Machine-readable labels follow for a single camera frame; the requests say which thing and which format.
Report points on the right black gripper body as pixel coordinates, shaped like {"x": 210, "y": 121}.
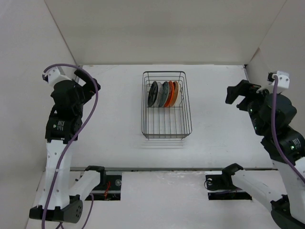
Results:
{"x": 256, "y": 120}

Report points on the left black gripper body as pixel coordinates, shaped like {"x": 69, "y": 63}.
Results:
{"x": 80, "y": 103}

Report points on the black plate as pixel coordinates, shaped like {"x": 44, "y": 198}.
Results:
{"x": 152, "y": 96}

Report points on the cream plate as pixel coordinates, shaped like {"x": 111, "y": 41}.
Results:
{"x": 175, "y": 93}

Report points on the clear glass plate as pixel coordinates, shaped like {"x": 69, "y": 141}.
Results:
{"x": 159, "y": 94}

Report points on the orange plate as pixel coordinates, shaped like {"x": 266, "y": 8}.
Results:
{"x": 170, "y": 94}

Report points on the blue patterned plate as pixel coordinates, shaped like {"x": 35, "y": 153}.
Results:
{"x": 165, "y": 94}

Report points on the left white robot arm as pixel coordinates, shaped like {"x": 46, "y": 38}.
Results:
{"x": 59, "y": 202}

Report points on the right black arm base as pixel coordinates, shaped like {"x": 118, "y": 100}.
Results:
{"x": 219, "y": 189}

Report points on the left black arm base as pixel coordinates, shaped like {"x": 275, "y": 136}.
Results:
{"x": 111, "y": 190}

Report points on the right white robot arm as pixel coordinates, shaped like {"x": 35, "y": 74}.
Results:
{"x": 287, "y": 152}

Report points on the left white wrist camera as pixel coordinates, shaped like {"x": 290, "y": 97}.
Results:
{"x": 54, "y": 76}

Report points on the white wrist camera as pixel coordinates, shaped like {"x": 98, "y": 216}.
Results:
{"x": 283, "y": 81}
{"x": 54, "y": 76}

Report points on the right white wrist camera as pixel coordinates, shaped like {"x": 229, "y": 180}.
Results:
{"x": 283, "y": 81}

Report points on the grey wire dish rack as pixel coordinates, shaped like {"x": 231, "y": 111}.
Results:
{"x": 166, "y": 122}

